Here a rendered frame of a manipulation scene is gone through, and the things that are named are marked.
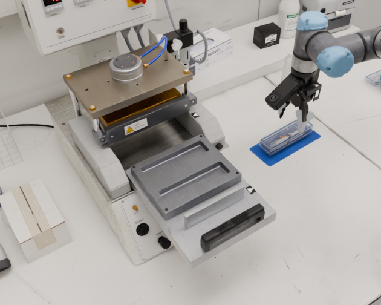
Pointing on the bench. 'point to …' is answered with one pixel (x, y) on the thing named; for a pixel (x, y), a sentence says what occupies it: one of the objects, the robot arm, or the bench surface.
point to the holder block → (185, 175)
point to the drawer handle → (222, 230)
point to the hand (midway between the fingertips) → (288, 124)
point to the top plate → (126, 79)
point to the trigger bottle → (288, 17)
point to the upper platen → (139, 107)
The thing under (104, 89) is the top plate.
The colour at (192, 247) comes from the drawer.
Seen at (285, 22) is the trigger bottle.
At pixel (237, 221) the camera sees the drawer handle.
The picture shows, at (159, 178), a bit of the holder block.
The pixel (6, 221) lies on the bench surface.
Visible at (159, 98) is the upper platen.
